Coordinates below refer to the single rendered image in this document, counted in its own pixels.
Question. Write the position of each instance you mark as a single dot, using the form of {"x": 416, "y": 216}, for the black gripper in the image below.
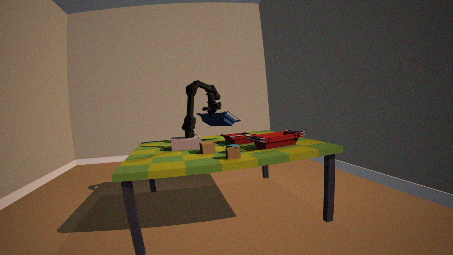
{"x": 210, "y": 109}

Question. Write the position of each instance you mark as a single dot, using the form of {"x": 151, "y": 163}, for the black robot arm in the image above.
{"x": 190, "y": 120}

